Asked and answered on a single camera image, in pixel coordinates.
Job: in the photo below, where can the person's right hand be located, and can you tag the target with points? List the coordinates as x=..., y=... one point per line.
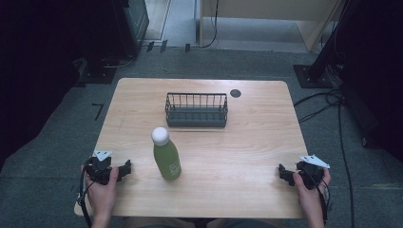
x=309, y=198

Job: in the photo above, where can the black round table grommet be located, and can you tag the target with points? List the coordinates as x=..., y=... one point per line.
x=235, y=93

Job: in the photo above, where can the black stand with base plate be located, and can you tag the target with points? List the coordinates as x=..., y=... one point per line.
x=313, y=76
x=98, y=71

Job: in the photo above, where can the green bottle with white cap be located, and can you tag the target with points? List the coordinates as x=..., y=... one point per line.
x=166, y=158

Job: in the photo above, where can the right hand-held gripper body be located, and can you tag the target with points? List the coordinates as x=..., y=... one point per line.
x=312, y=172

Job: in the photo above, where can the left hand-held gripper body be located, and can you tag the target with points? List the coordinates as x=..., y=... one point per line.
x=99, y=171

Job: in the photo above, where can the light wooden cabinet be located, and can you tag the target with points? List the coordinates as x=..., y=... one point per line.
x=259, y=19

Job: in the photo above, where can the person's left hand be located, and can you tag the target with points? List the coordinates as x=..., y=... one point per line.
x=103, y=196

